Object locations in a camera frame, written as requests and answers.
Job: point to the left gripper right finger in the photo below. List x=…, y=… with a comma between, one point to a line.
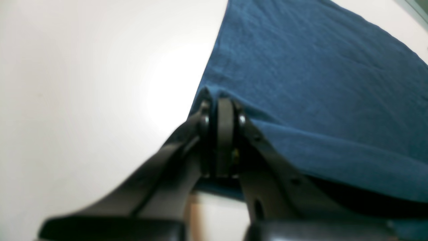
x=283, y=204

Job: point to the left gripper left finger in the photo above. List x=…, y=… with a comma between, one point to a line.
x=150, y=204

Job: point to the dark blue T-shirt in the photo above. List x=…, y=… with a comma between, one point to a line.
x=343, y=100

